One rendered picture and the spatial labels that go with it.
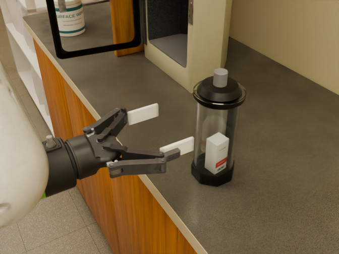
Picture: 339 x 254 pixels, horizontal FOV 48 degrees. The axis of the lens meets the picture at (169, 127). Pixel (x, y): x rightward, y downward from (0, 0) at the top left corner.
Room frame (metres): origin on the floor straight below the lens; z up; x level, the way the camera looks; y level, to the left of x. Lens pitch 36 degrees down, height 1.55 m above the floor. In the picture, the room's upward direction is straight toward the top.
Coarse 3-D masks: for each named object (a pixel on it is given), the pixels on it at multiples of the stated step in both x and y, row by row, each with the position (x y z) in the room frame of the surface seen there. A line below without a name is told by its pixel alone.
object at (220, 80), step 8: (216, 72) 0.66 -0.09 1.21; (224, 72) 0.66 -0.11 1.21; (208, 80) 0.69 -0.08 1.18; (216, 80) 0.66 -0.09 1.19; (224, 80) 0.66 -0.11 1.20; (232, 80) 0.69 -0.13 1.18; (200, 88) 0.66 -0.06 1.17; (208, 88) 0.65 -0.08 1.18; (216, 88) 0.65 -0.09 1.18; (224, 88) 0.65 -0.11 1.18; (232, 88) 0.65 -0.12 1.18; (240, 88) 0.67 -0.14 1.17; (208, 96) 0.64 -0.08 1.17; (216, 96) 0.63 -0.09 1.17; (224, 96) 0.63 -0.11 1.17; (232, 96) 0.64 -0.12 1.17
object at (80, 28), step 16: (80, 0) 1.22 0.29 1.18; (96, 0) 1.24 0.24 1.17; (112, 0) 1.26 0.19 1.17; (128, 0) 1.28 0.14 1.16; (48, 16) 1.18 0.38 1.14; (64, 16) 1.20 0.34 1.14; (80, 16) 1.22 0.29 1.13; (96, 16) 1.24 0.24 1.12; (112, 16) 1.26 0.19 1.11; (128, 16) 1.28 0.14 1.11; (64, 32) 1.19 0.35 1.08; (80, 32) 1.21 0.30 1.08; (96, 32) 1.23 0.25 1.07; (112, 32) 1.26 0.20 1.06; (128, 32) 1.28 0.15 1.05; (64, 48) 1.19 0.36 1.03; (80, 48) 1.21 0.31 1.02
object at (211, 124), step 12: (240, 84) 0.70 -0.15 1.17; (240, 96) 0.65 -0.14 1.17; (204, 108) 0.64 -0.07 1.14; (204, 120) 0.64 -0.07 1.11; (216, 120) 0.63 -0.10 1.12; (228, 120) 0.63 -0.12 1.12; (204, 132) 0.64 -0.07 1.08; (216, 132) 0.63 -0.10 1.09; (228, 132) 0.63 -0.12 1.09; (204, 144) 0.63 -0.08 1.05; (216, 144) 0.63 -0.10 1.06; (228, 144) 0.63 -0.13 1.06; (204, 156) 0.63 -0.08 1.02; (216, 156) 0.63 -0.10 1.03; (228, 156) 0.63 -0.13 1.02; (204, 168) 0.63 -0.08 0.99; (216, 168) 0.63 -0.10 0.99; (228, 168) 0.64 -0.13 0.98
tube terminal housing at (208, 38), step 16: (208, 0) 1.06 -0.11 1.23; (224, 0) 1.09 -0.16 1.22; (208, 16) 1.07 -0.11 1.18; (224, 16) 1.10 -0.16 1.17; (192, 32) 1.04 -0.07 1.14; (208, 32) 1.07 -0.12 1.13; (224, 32) 1.14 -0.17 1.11; (144, 48) 1.31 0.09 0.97; (192, 48) 1.04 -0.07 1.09; (208, 48) 1.07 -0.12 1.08; (224, 48) 1.18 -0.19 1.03; (160, 64) 1.21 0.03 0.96; (176, 64) 1.12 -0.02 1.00; (192, 64) 1.04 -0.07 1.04; (208, 64) 1.07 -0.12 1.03; (224, 64) 1.23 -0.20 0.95; (176, 80) 1.12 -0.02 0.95; (192, 80) 1.04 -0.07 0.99
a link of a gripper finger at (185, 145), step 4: (184, 140) 0.54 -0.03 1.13; (188, 140) 0.54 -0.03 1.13; (192, 140) 0.55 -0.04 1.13; (172, 144) 0.53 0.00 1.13; (176, 144) 0.53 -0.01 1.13; (180, 144) 0.54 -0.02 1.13; (184, 144) 0.54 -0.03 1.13; (188, 144) 0.54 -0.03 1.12; (192, 144) 0.55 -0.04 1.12; (160, 148) 0.52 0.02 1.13; (164, 148) 0.52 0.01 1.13; (168, 148) 0.52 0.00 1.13; (172, 148) 0.53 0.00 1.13; (180, 148) 0.54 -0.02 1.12; (184, 148) 0.54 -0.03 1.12; (188, 148) 0.54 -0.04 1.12; (192, 148) 0.55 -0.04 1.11; (184, 152) 0.54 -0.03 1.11
